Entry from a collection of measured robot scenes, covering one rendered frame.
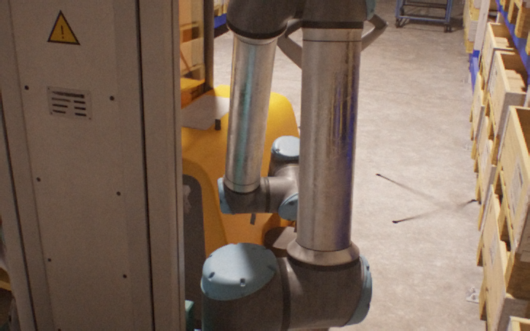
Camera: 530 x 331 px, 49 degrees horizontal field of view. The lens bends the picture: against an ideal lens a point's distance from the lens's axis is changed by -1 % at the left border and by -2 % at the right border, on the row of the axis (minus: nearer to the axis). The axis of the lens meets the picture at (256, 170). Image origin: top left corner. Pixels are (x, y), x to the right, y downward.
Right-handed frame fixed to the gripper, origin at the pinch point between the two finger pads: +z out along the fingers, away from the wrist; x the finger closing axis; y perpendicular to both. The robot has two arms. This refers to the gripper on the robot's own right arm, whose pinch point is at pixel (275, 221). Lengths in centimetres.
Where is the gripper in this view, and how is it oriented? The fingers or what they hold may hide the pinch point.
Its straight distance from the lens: 179.7
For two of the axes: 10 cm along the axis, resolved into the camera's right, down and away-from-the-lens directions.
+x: 9.8, 1.8, -0.5
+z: -0.9, 6.5, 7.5
